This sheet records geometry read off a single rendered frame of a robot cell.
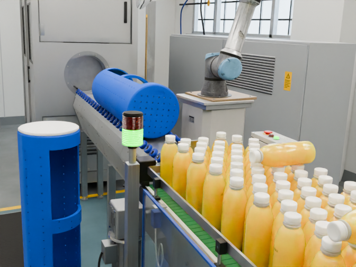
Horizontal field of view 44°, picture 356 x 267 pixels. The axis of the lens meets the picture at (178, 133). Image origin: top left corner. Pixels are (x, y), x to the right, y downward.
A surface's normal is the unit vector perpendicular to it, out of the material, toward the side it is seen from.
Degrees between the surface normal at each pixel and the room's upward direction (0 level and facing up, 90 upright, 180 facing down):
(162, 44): 90
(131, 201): 90
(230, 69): 98
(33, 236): 90
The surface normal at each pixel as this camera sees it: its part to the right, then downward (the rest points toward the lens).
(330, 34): -0.88, 0.08
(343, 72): 0.48, 0.22
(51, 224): 0.24, 0.24
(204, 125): -0.28, 0.22
